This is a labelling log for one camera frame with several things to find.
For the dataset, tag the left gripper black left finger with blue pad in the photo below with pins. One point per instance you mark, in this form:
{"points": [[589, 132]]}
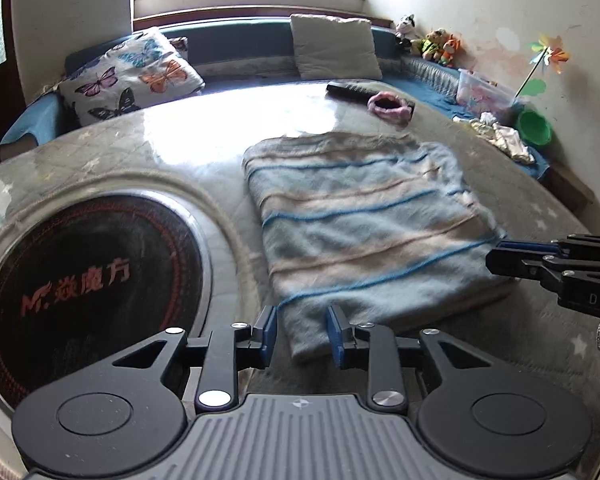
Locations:
{"points": [[263, 338]]}

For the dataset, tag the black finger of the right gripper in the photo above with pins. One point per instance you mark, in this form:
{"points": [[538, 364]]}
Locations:
{"points": [[525, 260]]}

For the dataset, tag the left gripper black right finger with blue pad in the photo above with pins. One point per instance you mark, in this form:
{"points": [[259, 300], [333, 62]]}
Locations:
{"points": [[341, 337]]}

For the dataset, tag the striped blue beige sweater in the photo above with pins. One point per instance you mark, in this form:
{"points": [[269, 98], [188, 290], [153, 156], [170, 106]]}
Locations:
{"points": [[384, 227]]}

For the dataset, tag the small pile of light clothes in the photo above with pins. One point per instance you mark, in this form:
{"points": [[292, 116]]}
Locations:
{"points": [[507, 140]]}

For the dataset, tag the green plastic basin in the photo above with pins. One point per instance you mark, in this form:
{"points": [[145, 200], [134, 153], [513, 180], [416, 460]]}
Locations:
{"points": [[534, 128]]}

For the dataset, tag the clear plastic storage box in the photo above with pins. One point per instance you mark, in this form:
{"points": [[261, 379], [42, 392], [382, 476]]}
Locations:
{"points": [[480, 95]]}

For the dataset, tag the black round induction cooktop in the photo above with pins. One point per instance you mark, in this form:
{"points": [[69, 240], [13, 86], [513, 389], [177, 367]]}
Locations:
{"points": [[94, 278]]}

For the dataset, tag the pink knitted scrunchie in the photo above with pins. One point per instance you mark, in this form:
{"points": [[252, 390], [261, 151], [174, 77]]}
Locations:
{"points": [[392, 108]]}

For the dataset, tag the colourful paper pinwheel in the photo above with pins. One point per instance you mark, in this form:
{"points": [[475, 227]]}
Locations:
{"points": [[549, 54]]}

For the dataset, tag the orange plush toy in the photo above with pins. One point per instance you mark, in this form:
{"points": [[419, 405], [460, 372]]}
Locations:
{"points": [[450, 50]]}

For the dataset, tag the yellow green plush toy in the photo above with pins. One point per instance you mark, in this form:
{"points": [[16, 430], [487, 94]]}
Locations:
{"points": [[433, 43]]}

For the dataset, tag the black remote control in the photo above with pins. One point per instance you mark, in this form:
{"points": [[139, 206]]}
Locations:
{"points": [[349, 92]]}

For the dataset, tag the black white plush toy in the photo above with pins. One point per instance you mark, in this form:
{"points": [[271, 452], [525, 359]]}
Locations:
{"points": [[406, 37]]}

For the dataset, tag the grey square cushion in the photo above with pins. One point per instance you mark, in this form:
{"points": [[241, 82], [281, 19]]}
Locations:
{"points": [[328, 47]]}

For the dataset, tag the dark teal corner sofa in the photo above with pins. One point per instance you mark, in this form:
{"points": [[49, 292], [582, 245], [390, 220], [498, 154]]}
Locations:
{"points": [[244, 53]]}

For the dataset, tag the butterfly print pillow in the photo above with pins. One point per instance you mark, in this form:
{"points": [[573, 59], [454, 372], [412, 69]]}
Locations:
{"points": [[143, 71]]}

